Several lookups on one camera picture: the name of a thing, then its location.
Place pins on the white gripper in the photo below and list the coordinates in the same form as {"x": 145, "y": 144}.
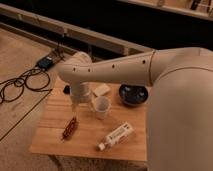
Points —
{"x": 80, "y": 93}

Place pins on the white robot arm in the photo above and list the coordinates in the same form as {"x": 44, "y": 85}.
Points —
{"x": 179, "y": 119}

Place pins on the dark ceramic bowl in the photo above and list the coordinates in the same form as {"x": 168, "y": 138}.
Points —
{"x": 133, "y": 95}

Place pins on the black rectangular device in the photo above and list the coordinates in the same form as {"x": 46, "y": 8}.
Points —
{"x": 66, "y": 89}

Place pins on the white sponge block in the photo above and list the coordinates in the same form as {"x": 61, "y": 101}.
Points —
{"x": 101, "y": 90}

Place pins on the wooden table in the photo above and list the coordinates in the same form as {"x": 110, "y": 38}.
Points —
{"x": 90, "y": 131}

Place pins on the blue power box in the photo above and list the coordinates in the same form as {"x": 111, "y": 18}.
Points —
{"x": 45, "y": 63}

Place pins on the white plastic bottle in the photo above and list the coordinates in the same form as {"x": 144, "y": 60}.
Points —
{"x": 115, "y": 136}

